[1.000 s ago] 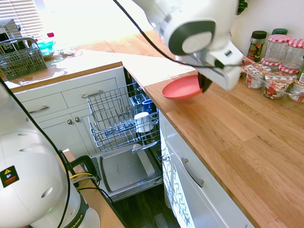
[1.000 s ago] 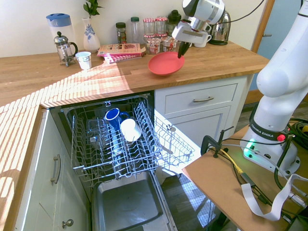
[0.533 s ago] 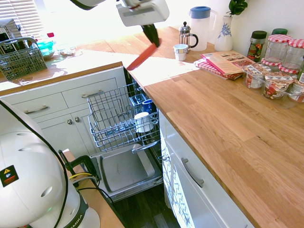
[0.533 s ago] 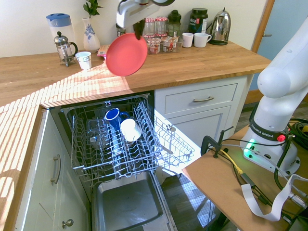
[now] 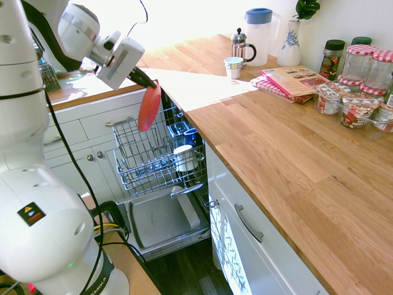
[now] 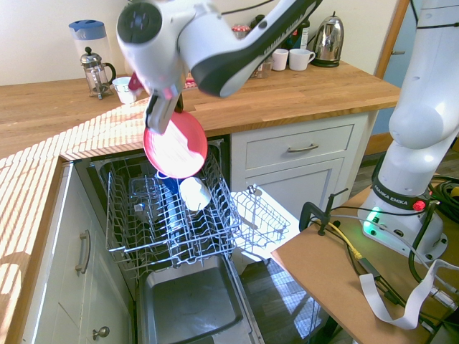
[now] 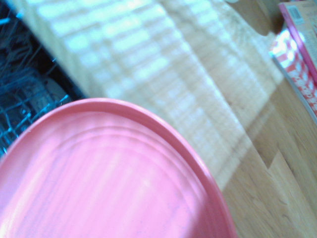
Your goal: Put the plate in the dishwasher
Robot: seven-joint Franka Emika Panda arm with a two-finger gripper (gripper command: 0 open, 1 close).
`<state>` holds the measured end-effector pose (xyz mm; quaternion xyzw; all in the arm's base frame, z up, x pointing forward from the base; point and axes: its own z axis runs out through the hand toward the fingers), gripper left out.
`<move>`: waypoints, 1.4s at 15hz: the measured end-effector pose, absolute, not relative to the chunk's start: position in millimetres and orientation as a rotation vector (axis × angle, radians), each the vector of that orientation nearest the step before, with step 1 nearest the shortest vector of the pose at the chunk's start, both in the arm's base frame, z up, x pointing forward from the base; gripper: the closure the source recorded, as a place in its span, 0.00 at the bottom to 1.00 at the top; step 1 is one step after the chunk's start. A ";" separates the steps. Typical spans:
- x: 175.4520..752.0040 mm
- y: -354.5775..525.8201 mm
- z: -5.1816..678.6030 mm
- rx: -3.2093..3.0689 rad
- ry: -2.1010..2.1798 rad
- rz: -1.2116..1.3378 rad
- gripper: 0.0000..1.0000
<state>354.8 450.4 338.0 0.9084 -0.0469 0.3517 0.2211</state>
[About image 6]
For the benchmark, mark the clear glass tumbler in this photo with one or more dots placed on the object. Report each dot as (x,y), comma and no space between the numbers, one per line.
(143,190)

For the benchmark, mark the blue cup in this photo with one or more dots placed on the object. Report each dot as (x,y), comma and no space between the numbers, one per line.
(170,184)

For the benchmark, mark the glass French press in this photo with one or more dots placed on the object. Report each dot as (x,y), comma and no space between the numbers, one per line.
(95,75)

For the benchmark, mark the jar with red checked lid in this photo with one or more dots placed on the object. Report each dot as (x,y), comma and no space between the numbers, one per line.
(240,31)

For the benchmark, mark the white cabinet drawer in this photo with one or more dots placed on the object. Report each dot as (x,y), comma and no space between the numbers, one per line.
(269,150)

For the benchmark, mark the white cabinet with drawer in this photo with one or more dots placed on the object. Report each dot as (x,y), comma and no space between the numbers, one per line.
(362,150)

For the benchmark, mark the clear glass jar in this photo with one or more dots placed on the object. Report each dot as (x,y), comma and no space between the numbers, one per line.
(264,70)

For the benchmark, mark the red patterned cloth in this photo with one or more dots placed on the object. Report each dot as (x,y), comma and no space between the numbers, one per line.
(134,83)

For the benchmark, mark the blue lid water filter jug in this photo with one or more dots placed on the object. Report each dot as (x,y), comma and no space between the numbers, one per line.
(89,39)

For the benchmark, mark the built-in dishwasher tub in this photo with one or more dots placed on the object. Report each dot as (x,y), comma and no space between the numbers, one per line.
(224,157)

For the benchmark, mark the stainless dishwasher door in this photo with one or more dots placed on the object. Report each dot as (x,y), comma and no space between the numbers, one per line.
(190,304)

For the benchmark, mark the round metal cabinet knob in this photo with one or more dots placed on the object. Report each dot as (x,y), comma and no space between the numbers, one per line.
(102,333)

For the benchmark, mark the red round plate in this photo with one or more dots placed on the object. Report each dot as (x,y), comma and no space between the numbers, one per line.
(179,152)

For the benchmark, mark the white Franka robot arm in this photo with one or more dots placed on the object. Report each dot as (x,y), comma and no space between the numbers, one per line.
(222,46)

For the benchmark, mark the red knob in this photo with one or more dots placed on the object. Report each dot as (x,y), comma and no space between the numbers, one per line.
(419,205)

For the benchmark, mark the black screw clamp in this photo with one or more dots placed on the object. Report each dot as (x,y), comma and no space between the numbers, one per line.
(307,211)

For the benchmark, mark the stainless steel kettle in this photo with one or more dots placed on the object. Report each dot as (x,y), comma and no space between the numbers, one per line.
(328,39)

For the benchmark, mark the dark bottle white label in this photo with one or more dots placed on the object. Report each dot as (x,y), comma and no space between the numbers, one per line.
(304,36)

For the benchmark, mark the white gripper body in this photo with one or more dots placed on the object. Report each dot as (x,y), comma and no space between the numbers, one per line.
(159,114)

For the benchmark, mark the small white paper cup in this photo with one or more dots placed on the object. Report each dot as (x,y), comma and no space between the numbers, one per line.
(123,91)

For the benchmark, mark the white corner cabinet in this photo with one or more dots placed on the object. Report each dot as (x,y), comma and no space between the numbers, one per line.
(57,272)

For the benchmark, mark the white mug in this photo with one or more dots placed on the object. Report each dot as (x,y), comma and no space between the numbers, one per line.
(194,193)
(279,59)
(299,59)

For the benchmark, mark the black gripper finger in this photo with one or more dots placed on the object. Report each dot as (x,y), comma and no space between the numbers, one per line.
(180,103)

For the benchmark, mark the wooden door frame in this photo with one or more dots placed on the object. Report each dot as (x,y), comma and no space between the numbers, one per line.
(392,43)

